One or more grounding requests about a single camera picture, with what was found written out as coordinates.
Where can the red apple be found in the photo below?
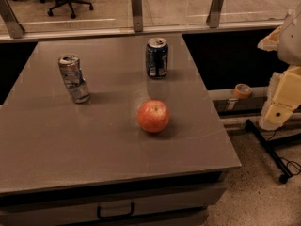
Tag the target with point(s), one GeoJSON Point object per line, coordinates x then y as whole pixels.
{"type": "Point", "coordinates": [153, 116]}

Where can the left metal railing post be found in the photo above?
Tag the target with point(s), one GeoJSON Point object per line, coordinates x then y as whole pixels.
{"type": "Point", "coordinates": [15, 29]}

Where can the black drawer handle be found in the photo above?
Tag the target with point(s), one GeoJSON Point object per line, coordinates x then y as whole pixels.
{"type": "Point", "coordinates": [115, 210]}

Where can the grey cabinet drawer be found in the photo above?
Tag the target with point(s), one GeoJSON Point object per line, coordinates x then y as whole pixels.
{"type": "Point", "coordinates": [170, 206]}

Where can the middle metal railing post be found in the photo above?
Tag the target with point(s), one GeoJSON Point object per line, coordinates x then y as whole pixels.
{"type": "Point", "coordinates": [137, 14]}

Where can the metal railing post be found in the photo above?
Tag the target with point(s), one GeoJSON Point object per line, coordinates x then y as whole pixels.
{"type": "Point", "coordinates": [137, 14]}
{"type": "Point", "coordinates": [213, 18]}
{"type": "Point", "coordinates": [15, 29]}

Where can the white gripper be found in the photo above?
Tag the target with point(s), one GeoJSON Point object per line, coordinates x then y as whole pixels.
{"type": "Point", "coordinates": [292, 42]}

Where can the black wheeled stand base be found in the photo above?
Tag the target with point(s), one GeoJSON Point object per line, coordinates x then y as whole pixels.
{"type": "Point", "coordinates": [288, 168]}

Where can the right metal railing post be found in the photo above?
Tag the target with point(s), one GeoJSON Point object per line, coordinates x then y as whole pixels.
{"type": "Point", "coordinates": [213, 18]}

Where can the blue pepsi can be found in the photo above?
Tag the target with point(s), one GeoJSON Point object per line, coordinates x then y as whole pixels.
{"type": "Point", "coordinates": [156, 57]}

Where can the orange tape roll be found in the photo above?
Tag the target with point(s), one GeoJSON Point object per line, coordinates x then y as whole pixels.
{"type": "Point", "coordinates": [242, 91]}

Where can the crushed silver can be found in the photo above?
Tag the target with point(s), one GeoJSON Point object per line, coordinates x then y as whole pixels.
{"type": "Point", "coordinates": [70, 70]}

